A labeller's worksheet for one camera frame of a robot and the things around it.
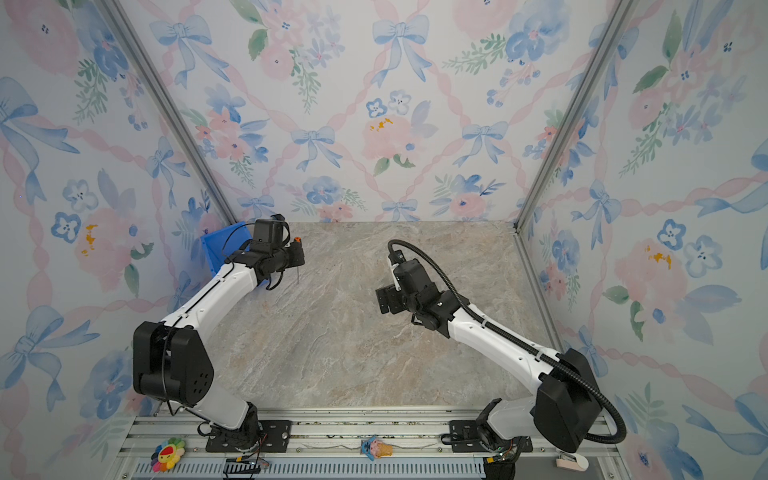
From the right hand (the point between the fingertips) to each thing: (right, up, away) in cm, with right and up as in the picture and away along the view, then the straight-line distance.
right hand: (392, 285), depth 82 cm
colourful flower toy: (-53, -39, -11) cm, 67 cm away
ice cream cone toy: (-4, -38, -12) cm, 39 cm away
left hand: (-27, +10, +7) cm, 30 cm away
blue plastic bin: (-59, +11, +19) cm, 63 cm away
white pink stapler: (+41, -40, -12) cm, 59 cm away
